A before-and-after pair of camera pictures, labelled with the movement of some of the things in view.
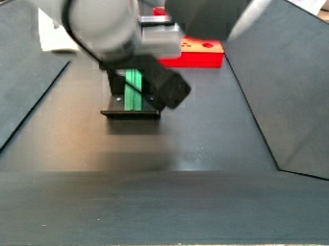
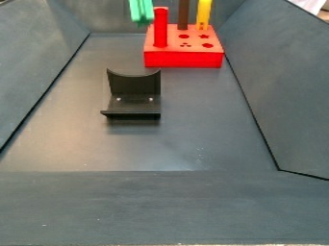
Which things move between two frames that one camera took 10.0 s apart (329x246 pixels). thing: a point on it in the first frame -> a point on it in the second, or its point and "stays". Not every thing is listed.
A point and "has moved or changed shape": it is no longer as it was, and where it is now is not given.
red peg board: [199, 54] stays
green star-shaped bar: [133, 96] has moved or changed shape
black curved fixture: [117, 111] stays
